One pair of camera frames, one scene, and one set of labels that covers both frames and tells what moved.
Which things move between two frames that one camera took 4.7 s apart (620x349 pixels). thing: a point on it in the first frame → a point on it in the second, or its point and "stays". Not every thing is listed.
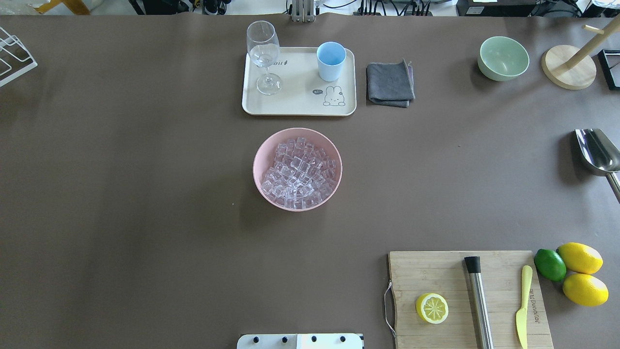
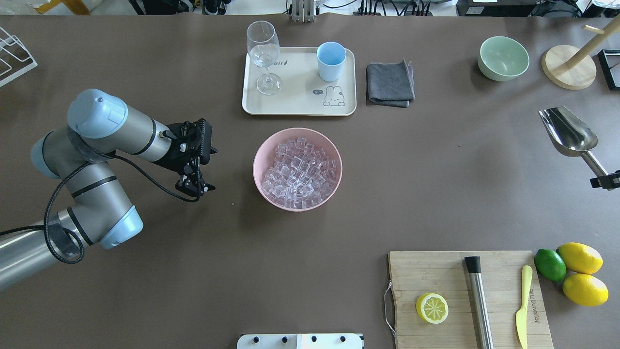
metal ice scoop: x=600 y=154 → x=570 y=134
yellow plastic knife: x=521 y=315 stays
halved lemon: x=432 y=308 stays
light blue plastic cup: x=331 y=56 stays
